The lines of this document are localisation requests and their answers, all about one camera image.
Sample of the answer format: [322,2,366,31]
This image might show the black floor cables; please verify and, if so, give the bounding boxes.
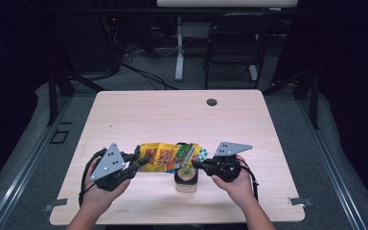
[121,44,178,90]

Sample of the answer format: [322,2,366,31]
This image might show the person's left hand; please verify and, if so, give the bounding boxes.
[80,176,132,219]

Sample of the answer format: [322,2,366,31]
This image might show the hand-held gripper black cable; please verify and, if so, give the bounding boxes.
[78,147,108,207]
[239,159,260,202]

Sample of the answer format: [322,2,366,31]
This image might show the person's right hand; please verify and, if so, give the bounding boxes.
[211,154,257,207]

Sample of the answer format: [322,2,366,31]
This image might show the left hand-held gripper black cable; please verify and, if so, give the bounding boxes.
[78,147,108,207]

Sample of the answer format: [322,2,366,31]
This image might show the metal floor rail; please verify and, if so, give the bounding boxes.
[295,95,368,230]
[0,95,75,230]

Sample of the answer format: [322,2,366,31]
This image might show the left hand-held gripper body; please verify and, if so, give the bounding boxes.
[89,142,139,193]

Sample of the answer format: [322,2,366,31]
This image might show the black metal stand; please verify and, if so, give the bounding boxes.
[262,68,320,130]
[46,66,106,127]

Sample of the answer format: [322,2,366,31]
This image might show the black curtain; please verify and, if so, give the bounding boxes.
[277,0,368,199]
[0,0,56,193]

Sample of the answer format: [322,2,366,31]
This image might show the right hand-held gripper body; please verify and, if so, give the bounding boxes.
[204,141,254,184]

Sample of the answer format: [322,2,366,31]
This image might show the black folding chair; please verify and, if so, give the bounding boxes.
[203,12,277,90]

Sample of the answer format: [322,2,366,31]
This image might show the grey tape piece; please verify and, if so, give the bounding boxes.
[42,197,69,213]
[287,196,314,207]

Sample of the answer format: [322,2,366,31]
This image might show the yellow spouted pouch green cap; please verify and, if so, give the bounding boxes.
[138,142,209,174]

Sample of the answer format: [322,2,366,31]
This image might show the right hand-held gripper black cable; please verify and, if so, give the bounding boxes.
[239,159,260,202]

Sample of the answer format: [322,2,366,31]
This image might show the white desk with white legs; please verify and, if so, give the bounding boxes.
[156,0,300,82]

